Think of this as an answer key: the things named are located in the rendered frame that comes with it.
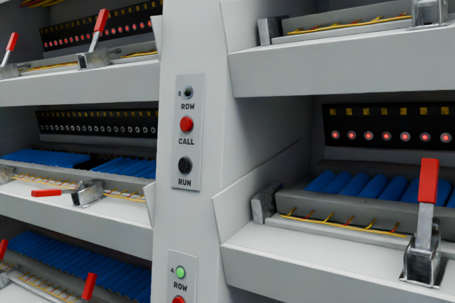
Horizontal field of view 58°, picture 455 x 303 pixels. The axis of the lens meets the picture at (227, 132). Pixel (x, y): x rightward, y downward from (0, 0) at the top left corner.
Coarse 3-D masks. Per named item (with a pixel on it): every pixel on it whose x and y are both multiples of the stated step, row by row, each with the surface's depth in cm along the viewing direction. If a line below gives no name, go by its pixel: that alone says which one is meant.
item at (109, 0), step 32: (96, 0) 88; (128, 0) 81; (320, 0) 56; (320, 96) 56; (352, 96) 53; (384, 96) 51; (416, 96) 48; (448, 96) 46; (320, 128) 56; (352, 160) 53
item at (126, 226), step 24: (0, 144) 90; (24, 144) 94; (120, 144) 77; (144, 144) 73; (0, 192) 68; (24, 192) 66; (144, 192) 45; (24, 216) 65; (48, 216) 60; (72, 216) 56; (96, 216) 52; (120, 216) 51; (144, 216) 49; (96, 240) 54; (120, 240) 51; (144, 240) 47
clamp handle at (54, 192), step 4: (80, 184) 56; (84, 188) 56; (32, 192) 51; (36, 192) 51; (40, 192) 51; (44, 192) 52; (48, 192) 52; (52, 192) 52; (56, 192) 53; (60, 192) 53; (64, 192) 54; (68, 192) 54; (72, 192) 55; (76, 192) 55; (32, 196) 51; (36, 196) 51; (40, 196) 51; (44, 196) 52; (48, 196) 52
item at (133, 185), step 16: (0, 160) 81; (16, 176) 73; (32, 176) 71; (48, 176) 68; (64, 176) 65; (80, 176) 62; (96, 176) 60; (112, 176) 59; (128, 176) 58; (128, 192) 56
